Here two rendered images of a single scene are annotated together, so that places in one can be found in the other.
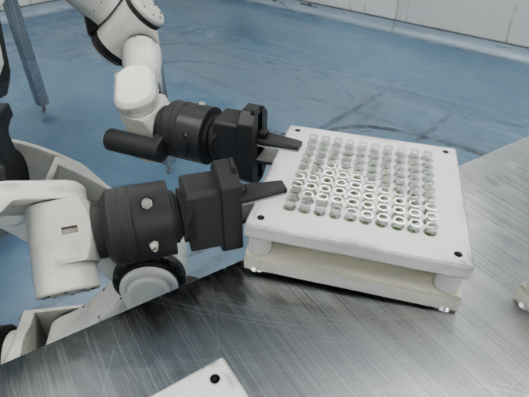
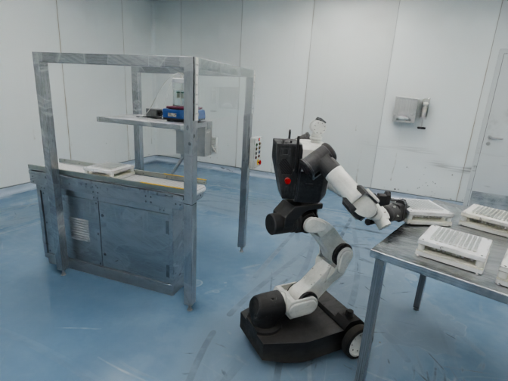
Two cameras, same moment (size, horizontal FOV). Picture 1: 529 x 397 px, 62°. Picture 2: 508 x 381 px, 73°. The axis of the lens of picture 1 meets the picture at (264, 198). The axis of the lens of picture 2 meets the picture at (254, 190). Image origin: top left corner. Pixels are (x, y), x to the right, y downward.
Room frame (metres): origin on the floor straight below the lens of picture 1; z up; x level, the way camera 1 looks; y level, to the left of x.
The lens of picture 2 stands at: (-0.96, 1.34, 1.45)
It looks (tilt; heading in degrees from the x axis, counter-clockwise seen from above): 16 degrees down; 341
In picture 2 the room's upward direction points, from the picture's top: 3 degrees clockwise
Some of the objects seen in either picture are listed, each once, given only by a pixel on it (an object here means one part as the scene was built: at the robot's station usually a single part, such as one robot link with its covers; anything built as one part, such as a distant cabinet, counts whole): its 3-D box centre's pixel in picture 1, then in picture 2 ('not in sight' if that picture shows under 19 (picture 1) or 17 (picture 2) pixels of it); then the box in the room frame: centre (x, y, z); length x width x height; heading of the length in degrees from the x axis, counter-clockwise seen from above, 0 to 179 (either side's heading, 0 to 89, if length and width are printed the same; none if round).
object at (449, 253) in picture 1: (362, 187); (419, 206); (0.46, -0.13, 0.88); 0.25 x 0.24 x 0.02; 75
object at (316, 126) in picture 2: not in sight; (317, 128); (0.62, 0.48, 1.28); 0.10 x 0.07 x 0.09; 165
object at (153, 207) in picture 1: (187, 215); (394, 212); (0.40, 0.09, 0.89); 0.12 x 0.10 x 0.13; 107
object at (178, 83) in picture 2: not in sight; (184, 91); (1.32, 1.06, 1.42); 0.15 x 0.15 x 0.19
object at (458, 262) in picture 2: not in sight; (453, 252); (0.05, 0.07, 0.83); 0.24 x 0.24 x 0.02; 33
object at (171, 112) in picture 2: not in sight; (184, 113); (1.33, 1.06, 1.28); 0.21 x 0.20 x 0.09; 143
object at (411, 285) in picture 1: (356, 216); (417, 215); (0.46, -0.12, 0.84); 0.24 x 0.24 x 0.02; 75
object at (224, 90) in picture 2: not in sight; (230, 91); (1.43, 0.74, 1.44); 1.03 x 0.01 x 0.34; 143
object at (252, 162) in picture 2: not in sight; (255, 152); (1.84, 0.39, 0.94); 0.17 x 0.06 x 0.26; 143
